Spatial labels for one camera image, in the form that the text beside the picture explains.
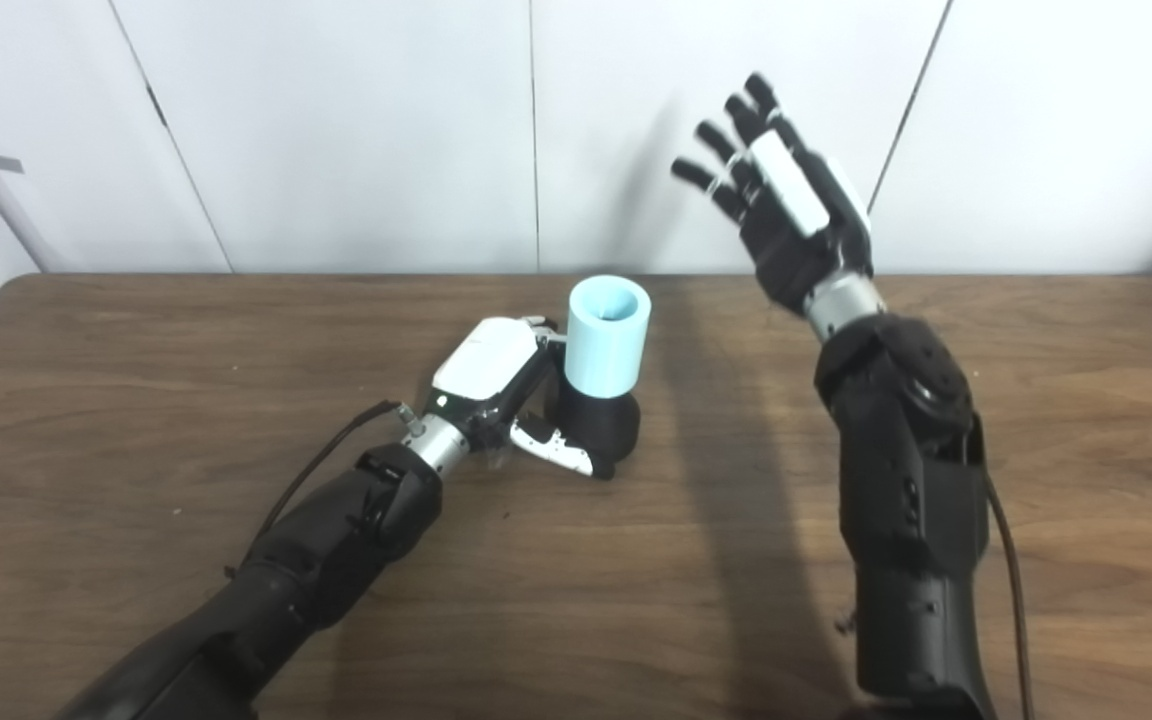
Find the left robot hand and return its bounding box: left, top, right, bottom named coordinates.
left=421, top=316, right=617, bottom=479

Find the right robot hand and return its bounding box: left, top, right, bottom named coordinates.
left=671, top=72, right=877, bottom=319

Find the light-blue hose piece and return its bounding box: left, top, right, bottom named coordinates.
left=564, top=275, right=653, bottom=397

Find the black nozzle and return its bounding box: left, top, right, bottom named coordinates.
left=544, top=383, right=641, bottom=471

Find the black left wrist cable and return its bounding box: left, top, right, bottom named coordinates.
left=226, top=400, right=427, bottom=581

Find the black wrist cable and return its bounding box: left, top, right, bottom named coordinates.
left=983, top=470, right=1034, bottom=720
left=226, top=400, right=427, bottom=581

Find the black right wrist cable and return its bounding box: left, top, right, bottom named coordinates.
left=983, top=470, right=1034, bottom=720

